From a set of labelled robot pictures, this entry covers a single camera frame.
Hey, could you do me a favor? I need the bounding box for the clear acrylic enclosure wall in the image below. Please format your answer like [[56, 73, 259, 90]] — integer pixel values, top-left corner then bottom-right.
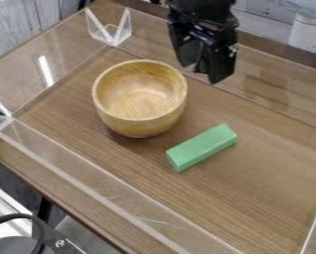
[[0, 1, 316, 254]]

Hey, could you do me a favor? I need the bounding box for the green rectangular block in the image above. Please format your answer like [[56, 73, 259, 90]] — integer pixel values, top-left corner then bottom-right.
[[167, 123, 238, 173]]

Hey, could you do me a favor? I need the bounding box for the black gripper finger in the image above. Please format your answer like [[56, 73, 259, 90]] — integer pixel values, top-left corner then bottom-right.
[[195, 29, 238, 84], [168, 22, 203, 67]]

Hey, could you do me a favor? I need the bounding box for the white cylindrical container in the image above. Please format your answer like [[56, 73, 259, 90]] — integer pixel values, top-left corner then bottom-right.
[[289, 13, 316, 54]]

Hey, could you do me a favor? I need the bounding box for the brown wooden bowl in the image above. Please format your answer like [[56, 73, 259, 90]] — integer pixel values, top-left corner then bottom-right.
[[92, 60, 189, 138]]

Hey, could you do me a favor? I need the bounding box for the black table leg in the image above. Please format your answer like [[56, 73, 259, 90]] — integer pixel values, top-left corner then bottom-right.
[[37, 197, 54, 222]]

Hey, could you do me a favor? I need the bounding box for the black cable loop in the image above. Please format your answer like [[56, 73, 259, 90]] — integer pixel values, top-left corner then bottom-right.
[[0, 212, 48, 254]]

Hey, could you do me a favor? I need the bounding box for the grey metal bracket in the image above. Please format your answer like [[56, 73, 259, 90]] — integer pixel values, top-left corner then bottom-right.
[[33, 217, 86, 254]]

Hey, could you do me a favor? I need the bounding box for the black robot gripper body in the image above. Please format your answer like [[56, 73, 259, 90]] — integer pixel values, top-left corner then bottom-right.
[[167, 0, 239, 44]]

